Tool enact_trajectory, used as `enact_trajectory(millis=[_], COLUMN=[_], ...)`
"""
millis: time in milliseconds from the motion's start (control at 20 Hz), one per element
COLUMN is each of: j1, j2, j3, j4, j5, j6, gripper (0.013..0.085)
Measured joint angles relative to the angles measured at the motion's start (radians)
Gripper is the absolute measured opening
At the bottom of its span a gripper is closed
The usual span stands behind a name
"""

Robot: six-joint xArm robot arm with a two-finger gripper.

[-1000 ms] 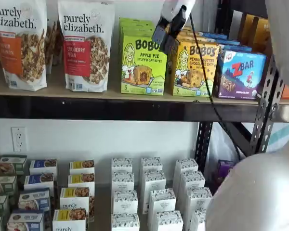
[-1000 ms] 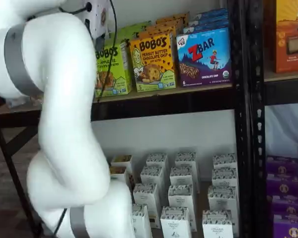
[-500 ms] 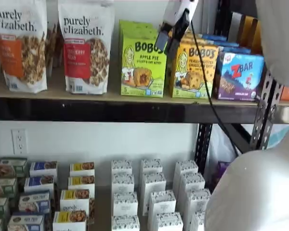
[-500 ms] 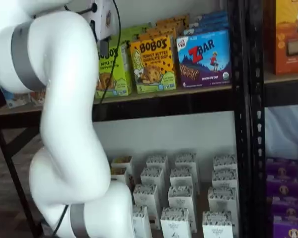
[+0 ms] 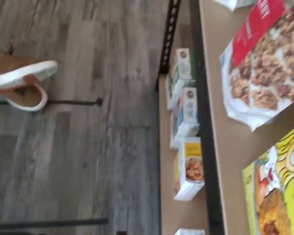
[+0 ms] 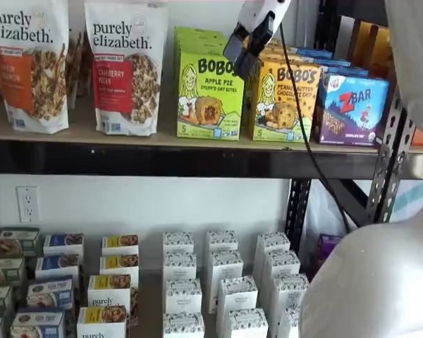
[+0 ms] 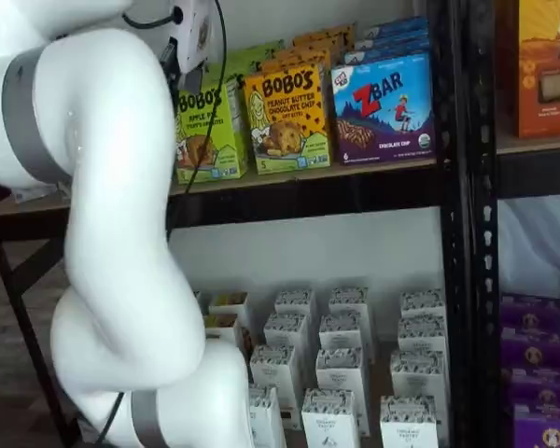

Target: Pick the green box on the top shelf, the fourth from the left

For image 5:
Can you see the blue-topped small granola box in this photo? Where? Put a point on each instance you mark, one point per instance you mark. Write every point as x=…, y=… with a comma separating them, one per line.
x=189, y=105

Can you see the green Bobo's apple pie box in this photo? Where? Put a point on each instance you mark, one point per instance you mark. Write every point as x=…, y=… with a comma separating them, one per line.
x=284, y=183

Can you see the white patterned-top carton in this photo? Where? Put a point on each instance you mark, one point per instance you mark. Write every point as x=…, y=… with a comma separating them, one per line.
x=189, y=232

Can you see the yellow-topped small granola box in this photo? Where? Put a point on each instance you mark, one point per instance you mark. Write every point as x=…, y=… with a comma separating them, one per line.
x=193, y=161

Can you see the green-topped small granola box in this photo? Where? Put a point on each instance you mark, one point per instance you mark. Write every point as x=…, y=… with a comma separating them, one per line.
x=183, y=63

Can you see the red-label Purely Elizabeth granola bag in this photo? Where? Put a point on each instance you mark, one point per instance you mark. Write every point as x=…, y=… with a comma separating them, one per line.
x=259, y=61

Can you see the black metal shelf rack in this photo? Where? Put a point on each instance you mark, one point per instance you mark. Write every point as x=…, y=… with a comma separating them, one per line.
x=205, y=98

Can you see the black floor rod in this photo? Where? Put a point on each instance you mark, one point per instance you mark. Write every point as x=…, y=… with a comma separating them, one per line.
x=63, y=221
x=71, y=102

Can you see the Purely Elizabeth small boxes group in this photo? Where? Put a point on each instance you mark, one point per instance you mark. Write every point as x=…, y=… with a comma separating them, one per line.
x=166, y=171

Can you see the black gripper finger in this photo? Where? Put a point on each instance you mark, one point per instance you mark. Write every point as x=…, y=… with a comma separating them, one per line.
x=122, y=233

